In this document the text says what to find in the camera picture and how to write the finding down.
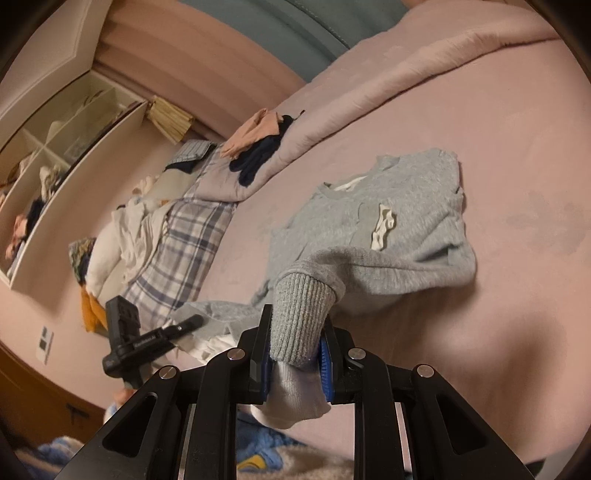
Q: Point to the peach folded cloth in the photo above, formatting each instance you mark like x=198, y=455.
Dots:
x=249, y=134

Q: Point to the pink duvet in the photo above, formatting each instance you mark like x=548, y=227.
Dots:
x=415, y=60

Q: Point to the yellow pleated fabric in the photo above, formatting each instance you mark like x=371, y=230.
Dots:
x=171, y=120

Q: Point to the pink curtain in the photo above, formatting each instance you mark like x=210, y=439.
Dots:
x=184, y=60

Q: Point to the blue curtain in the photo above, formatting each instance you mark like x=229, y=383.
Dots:
x=300, y=23

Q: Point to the plaid blanket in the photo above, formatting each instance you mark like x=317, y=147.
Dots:
x=184, y=240

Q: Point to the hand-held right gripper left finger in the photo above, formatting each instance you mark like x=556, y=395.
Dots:
x=264, y=383

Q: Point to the orange cloth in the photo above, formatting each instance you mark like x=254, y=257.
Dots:
x=92, y=311

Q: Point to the striped blue pillow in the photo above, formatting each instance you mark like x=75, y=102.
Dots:
x=191, y=154

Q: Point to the colourful patterned cloth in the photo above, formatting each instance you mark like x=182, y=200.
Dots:
x=82, y=261

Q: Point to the pink bed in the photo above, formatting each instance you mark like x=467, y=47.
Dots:
x=508, y=277

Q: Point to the white clothes heap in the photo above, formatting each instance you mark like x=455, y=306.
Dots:
x=120, y=244

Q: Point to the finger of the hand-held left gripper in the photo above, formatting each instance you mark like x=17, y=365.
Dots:
x=171, y=334

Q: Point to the white wall shelf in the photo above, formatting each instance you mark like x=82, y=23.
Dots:
x=92, y=175

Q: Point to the brown wooden nightstand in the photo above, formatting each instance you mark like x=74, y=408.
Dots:
x=37, y=397

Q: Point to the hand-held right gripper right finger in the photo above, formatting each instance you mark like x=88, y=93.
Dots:
x=327, y=369

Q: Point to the dark navy folded cloth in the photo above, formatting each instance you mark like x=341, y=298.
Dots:
x=258, y=159

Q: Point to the white wall switch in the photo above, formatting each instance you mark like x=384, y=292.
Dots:
x=45, y=344

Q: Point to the grey sweater with white lining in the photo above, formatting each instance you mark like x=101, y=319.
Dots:
x=406, y=230

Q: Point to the white cloth bundle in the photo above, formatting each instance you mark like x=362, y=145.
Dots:
x=51, y=182

